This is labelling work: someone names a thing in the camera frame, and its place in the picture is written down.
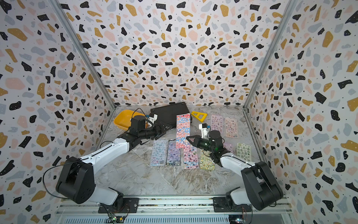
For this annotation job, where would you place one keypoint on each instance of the clear sticker sheet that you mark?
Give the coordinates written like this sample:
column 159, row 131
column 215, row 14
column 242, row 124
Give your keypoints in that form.
column 159, row 153

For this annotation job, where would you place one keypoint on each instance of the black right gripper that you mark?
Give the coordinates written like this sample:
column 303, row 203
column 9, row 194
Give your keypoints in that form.
column 197, row 140

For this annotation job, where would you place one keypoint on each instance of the pale green sticker sheet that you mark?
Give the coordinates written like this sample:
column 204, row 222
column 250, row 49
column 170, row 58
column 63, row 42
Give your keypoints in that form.
column 243, row 151

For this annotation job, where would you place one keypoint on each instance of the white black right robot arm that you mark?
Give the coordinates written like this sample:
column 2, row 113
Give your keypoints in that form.
column 261, row 188

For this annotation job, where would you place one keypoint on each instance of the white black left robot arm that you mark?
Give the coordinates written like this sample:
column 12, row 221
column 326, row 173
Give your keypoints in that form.
column 77, row 178

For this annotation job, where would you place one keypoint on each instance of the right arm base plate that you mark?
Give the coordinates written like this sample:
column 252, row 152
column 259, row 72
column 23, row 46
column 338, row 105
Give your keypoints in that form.
column 225, row 204

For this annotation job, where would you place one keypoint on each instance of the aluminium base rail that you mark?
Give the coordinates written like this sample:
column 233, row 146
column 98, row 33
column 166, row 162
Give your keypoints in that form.
column 172, row 209

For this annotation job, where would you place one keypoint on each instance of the yellow triangle ruler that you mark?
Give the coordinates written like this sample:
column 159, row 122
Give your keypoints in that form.
column 199, row 116

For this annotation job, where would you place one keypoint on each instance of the green animal sticker sheet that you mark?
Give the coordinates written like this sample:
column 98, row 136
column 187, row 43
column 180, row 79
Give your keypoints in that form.
column 206, row 162

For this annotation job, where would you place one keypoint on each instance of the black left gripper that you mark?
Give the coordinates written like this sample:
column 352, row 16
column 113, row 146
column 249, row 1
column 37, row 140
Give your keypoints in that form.
column 160, row 129

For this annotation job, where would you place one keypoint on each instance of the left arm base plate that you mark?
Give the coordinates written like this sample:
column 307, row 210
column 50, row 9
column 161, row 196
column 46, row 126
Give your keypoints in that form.
column 122, row 205

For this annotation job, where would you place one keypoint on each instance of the purple pink sticker sheet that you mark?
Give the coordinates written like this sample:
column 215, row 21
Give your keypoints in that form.
column 229, row 147

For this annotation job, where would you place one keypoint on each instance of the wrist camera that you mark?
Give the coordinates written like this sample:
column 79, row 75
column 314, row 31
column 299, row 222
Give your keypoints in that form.
column 152, row 118
column 204, row 129

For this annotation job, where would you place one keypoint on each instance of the blue pink sticker sheet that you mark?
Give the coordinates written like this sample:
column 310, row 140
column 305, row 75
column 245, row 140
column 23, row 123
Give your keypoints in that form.
column 182, row 130

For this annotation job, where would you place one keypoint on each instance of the black briefcase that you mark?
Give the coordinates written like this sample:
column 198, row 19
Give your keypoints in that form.
column 167, row 114

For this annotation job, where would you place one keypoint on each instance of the yellow storage tray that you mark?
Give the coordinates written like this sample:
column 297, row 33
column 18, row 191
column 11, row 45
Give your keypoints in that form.
column 123, row 120

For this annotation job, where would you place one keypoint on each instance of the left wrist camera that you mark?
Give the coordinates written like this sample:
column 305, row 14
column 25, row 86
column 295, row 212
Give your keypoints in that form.
column 152, row 118

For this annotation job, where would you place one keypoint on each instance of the pink cat sticker sheet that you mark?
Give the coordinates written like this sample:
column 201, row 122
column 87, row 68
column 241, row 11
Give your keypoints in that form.
column 190, row 156

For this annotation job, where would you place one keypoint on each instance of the holographic sticker sheet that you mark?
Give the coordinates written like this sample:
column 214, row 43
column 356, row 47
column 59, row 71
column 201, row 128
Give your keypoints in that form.
column 173, row 154

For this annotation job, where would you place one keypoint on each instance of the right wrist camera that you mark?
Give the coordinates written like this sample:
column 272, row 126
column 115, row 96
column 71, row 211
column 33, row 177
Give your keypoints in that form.
column 204, row 129

